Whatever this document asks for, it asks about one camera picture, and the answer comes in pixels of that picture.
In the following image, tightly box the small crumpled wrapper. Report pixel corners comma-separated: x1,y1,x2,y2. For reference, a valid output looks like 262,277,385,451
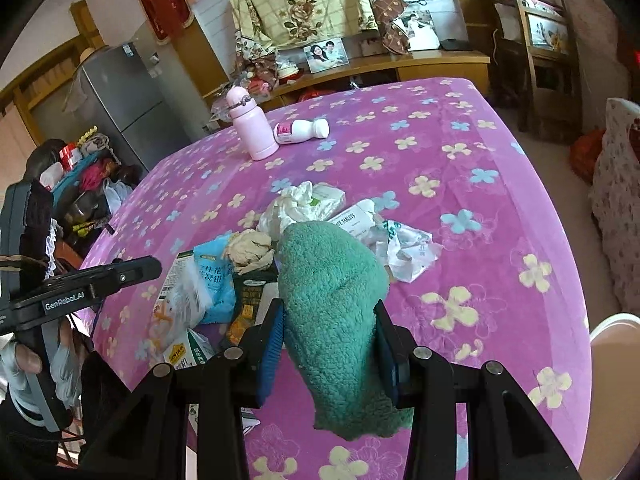
363,220,444,283

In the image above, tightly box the green white small carton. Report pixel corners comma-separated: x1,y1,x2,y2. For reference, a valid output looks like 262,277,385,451
154,250,195,311

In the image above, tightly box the gloved left hand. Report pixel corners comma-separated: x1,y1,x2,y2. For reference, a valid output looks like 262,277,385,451
1,318,84,434

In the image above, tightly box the white pink-label bottle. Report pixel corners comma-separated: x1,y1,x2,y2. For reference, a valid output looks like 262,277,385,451
273,118,330,145

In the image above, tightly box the floral cloth covered television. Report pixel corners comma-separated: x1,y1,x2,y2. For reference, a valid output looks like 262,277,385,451
229,0,409,62

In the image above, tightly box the white blue medicine box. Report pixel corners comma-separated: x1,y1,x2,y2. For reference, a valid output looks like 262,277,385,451
329,198,378,240

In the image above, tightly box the dark green snack packet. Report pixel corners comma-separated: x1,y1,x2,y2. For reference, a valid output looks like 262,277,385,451
222,263,278,349

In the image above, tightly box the silver refrigerator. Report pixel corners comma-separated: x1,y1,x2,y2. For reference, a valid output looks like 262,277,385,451
65,44,190,174

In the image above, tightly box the green white milk carton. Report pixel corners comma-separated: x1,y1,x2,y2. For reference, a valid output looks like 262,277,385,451
163,330,214,370

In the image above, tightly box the floral covered sofa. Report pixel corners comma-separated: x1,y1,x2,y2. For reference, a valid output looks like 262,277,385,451
589,98,640,314

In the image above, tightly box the framed couple photo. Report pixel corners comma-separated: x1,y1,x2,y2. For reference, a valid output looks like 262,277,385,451
304,38,349,74

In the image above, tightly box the white framed picture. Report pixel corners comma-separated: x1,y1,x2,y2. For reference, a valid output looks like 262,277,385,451
400,6,440,51

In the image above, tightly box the large crumpled white tissue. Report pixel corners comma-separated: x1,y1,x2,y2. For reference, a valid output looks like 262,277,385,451
257,181,318,240

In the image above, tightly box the pink thermos bottle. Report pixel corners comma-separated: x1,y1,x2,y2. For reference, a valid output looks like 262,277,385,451
226,86,279,162

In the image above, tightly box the crumpled beige tissue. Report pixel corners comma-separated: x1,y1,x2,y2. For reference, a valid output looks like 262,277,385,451
222,229,274,275

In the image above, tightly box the blue snack packet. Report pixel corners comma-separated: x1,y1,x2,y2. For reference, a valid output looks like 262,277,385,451
193,231,235,324

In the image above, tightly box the wooden tv cabinet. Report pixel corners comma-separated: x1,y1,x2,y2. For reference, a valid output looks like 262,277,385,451
202,49,493,111

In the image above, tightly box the orange patterned paper wrapper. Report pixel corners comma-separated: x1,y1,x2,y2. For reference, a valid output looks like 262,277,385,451
149,263,210,353

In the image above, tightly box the white green tissue pack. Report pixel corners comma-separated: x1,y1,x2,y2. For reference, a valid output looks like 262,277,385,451
310,183,346,221

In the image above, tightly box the wooden chair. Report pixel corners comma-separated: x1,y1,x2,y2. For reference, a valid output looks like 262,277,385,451
488,0,582,145

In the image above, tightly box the green fluffy sock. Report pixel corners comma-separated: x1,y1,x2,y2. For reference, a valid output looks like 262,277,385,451
277,221,413,441

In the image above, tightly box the purple floral tablecloth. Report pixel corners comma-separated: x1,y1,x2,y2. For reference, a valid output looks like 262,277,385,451
85,78,591,462

